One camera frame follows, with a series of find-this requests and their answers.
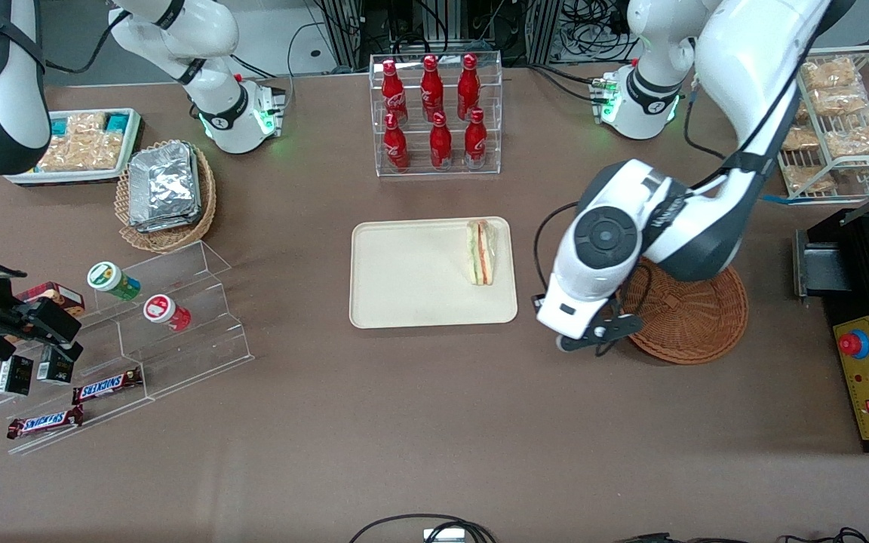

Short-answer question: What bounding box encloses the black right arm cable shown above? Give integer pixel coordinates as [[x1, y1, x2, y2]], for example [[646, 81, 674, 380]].
[[41, 11, 131, 76]]

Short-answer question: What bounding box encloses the silver foil pack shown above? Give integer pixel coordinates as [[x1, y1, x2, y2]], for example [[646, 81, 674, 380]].
[[133, 211, 203, 235], [128, 143, 202, 225]]

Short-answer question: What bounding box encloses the red jar with white lid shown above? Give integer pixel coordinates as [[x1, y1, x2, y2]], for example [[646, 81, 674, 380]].
[[142, 293, 192, 333]]

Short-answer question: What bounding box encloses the black cable bundle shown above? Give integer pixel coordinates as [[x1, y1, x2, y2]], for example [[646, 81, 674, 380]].
[[616, 526, 869, 543]]

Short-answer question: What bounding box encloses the black looped cable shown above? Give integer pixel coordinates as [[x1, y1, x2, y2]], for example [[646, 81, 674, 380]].
[[349, 514, 498, 543]]

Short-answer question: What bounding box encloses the aluminium frame rack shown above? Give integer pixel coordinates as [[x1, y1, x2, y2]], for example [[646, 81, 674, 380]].
[[318, 0, 565, 69]]

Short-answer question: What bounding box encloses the small black box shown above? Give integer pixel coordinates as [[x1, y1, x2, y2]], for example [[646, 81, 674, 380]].
[[0, 354, 35, 397], [36, 347, 75, 385]]

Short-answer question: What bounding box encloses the green jar with white lid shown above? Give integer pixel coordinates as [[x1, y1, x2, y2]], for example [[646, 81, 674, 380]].
[[87, 261, 142, 302]]

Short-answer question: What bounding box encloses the oval tan wicker basket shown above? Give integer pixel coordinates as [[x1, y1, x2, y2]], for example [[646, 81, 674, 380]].
[[115, 140, 218, 254]]

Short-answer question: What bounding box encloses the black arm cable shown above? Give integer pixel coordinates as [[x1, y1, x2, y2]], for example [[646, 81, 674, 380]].
[[41, 11, 131, 76], [531, 81, 754, 304]]

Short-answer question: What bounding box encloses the clear acrylic bottle rack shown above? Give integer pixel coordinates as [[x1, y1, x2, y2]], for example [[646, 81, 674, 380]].
[[370, 51, 504, 179]]

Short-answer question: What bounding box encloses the red cola bottle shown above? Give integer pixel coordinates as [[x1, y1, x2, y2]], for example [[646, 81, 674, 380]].
[[428, 112, 453, 171], [464, 108, 489, 169], [382, 113, 410, 173], [420, 54, 445, 122], [456, 53, 481, 121], [381, 59, 410, 126]]

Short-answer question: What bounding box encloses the Snickers chocolate bar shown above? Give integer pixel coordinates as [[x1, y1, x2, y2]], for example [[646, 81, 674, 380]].
[[5, 405, 85, 440], [72, 367, 144, 406]]

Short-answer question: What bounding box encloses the round brown wicker basket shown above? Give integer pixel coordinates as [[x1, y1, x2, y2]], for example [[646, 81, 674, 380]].
[[619, 259, 750, 366]]

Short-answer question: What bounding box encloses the clear bag of beige snacks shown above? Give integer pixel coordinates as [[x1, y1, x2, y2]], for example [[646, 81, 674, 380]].
[[36, 113, 125, 173]]

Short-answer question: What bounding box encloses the black control box yellow panel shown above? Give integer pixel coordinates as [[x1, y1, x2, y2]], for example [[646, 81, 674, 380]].
[[793, 209, 869, 455]]

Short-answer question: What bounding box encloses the red brown carton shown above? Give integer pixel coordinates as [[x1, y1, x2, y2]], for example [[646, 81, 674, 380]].
[[16, 281, 87, 318]]

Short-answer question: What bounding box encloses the clear acrylic stepped stand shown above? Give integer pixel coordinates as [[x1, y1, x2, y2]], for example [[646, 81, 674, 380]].
[[0, 240, 255, 456]]

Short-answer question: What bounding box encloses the triangular sandwich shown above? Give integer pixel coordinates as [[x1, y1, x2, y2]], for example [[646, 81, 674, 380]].
[[466, 218, 498, 287]]

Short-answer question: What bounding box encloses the white rectangular snack tray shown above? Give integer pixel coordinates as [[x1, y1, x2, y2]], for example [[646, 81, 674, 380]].
[[5, 108, 146, 186]]

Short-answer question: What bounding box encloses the beige rectangular tray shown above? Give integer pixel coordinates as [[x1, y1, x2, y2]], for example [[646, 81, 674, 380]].
[[349, 216, 519, 330]]

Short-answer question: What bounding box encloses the grey metal box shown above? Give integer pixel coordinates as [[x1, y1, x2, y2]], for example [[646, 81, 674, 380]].
[[794, 229, 852, 299]]

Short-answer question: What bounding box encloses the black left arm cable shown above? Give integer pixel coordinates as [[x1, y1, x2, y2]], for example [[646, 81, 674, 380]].
[[531, 81, 754, 304]]

